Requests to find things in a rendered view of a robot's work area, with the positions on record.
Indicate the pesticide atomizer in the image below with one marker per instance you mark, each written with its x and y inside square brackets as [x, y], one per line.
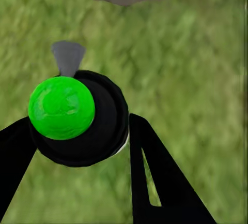
[79, 117]

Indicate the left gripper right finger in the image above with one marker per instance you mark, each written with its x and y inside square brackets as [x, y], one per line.
[180, 202]

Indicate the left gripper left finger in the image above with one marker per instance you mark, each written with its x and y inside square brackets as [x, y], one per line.
[16, 151]

